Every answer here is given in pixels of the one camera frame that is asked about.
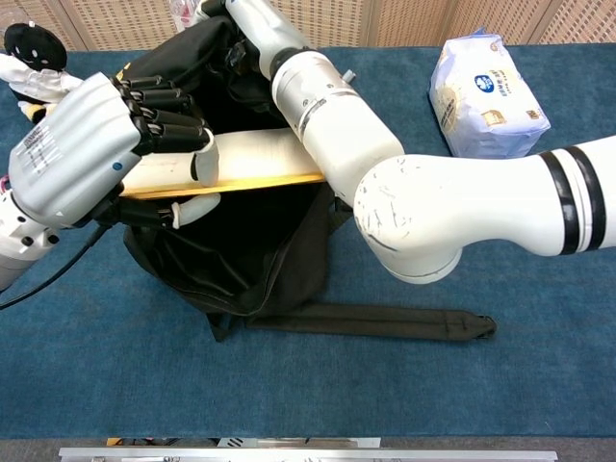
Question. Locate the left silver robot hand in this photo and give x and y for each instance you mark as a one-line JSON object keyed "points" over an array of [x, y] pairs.
{"points": [[77, 144]]}

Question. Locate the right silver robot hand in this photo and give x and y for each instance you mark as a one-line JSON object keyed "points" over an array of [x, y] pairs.
{"points": [[260, 24]]}

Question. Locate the white book with yellow band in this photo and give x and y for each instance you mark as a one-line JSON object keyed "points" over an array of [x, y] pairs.
{"points": [[260, 154]]}

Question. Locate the black fabric backpack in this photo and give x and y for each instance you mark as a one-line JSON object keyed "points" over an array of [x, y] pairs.
{"points": [[231, 260]]}

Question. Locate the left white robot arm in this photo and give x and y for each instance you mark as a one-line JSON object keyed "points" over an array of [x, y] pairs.
{"points": [[14, 245]]}

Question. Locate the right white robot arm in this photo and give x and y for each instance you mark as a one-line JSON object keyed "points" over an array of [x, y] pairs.
{"points": [[433, 202]]}

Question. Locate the clear plastic water bottle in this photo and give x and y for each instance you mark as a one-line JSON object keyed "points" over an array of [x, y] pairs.
{"points": [[183, 9]]}

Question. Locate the black plush doll white shirt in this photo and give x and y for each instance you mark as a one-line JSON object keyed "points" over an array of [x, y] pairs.
{"points": [[33, 45]]}

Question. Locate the beige wicker folding screen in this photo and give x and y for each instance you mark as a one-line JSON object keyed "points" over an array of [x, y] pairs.
{"points": [[385, 19]]}

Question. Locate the white tissue pack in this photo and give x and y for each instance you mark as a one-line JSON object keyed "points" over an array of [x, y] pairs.
{"points": [[481, 96]]}

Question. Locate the aluminium profile rail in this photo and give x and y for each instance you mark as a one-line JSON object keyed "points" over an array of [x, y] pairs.
{"points": [[308, 454]]}

